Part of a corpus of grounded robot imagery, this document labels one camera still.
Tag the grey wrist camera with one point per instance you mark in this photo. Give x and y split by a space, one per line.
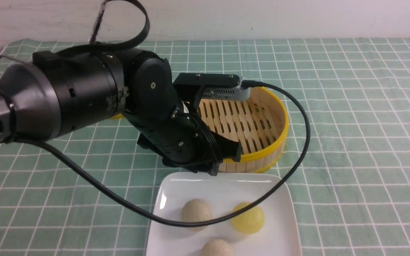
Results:
222 90

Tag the yellow bamboo steamer basket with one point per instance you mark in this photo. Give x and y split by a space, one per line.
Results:
260 124

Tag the white square plate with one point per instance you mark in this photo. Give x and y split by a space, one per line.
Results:
278 237

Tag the beige steamed bun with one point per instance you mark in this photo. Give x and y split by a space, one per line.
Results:
217 247
196 210

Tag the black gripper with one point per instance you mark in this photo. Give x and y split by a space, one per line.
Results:
183 140

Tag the yellow steamed bun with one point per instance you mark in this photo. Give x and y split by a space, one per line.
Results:
249 222

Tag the yellow bamboo steamer lid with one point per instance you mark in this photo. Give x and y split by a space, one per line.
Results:
119 116

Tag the green checkered tablecloth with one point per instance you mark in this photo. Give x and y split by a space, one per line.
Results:
351 195

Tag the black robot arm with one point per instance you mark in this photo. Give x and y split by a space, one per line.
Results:
53 96

